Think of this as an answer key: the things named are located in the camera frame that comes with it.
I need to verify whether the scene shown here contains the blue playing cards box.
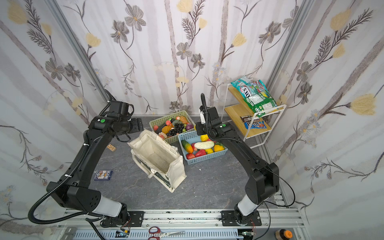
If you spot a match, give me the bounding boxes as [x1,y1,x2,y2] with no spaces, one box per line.
[93,170,113,181]

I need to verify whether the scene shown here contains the black toy grapes bunch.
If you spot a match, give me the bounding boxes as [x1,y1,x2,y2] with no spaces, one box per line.
[167,124,187,137]

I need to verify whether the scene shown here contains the orange yellow toy pumpkin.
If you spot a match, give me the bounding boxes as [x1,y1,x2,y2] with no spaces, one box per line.
[213,144,225,153]

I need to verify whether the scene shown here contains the green snack bag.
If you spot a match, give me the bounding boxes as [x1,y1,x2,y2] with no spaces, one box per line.
[231,77,278,117]

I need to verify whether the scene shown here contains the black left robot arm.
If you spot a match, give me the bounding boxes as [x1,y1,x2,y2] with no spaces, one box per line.
[47,116,144,218]

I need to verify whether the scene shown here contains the yellow toy lemon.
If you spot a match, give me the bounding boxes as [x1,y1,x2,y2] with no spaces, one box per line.
[200,135,209,142]

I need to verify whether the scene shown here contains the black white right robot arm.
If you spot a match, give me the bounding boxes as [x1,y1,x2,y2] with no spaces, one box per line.
[196,105,280,224]

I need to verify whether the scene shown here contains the cream canvas grocery bag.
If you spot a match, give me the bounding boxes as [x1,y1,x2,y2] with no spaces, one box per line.
[128,130,187,193]

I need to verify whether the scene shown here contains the small tan card box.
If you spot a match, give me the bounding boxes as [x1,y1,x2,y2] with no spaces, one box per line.
[107,144,117,152]

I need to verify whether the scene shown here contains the purple toy cabbage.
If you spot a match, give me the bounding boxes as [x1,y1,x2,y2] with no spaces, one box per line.
[186,124,194,131]

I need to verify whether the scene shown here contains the black corrugated cable conduit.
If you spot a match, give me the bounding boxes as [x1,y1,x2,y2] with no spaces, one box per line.
[27,146,104,225]

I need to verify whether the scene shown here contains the green orange toy mango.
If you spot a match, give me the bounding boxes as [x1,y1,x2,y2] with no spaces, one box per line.
[181,140,194,154]

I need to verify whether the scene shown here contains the white metal wooden shelf rack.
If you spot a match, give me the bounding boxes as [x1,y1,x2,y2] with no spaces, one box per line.
[221,84,287,149]

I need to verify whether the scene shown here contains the brown candy bag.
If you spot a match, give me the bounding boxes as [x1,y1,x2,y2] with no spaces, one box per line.
[241,116,261,123]

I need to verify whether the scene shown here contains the red handled scissors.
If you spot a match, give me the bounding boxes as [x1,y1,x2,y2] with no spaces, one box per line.
[148,227,185,240]

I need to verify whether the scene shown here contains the light blue plastic basket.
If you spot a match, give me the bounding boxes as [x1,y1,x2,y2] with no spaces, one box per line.
[178,131,228,165]

